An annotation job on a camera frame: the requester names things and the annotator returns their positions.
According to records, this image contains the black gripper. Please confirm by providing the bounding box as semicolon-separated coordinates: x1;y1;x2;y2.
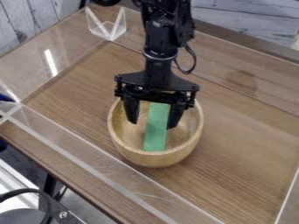
115;59;200;129

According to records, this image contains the green rectangular block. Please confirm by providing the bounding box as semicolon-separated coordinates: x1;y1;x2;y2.
143;103;168;152

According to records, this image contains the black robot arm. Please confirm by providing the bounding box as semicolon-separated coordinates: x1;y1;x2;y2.
115;0;200;129

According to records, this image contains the brown wooden bowl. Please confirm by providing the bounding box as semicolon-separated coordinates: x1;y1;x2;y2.
107;100;203;168

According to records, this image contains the black table leg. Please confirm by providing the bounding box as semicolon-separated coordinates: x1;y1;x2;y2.
43;174;57;196

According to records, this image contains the blue object at edge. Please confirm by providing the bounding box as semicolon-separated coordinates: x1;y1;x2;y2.
0;93;14;102

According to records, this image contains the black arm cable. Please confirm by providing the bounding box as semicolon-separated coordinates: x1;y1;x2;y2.
172;43;197;75

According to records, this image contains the clear acrylic corner bracket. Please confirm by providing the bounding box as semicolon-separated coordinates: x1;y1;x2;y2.
85;7;127;41

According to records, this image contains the grey metal base plate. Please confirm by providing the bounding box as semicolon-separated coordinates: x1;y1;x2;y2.
37;196;87;224

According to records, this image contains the black cable loop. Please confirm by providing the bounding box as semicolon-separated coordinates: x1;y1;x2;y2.
0;187;52;224

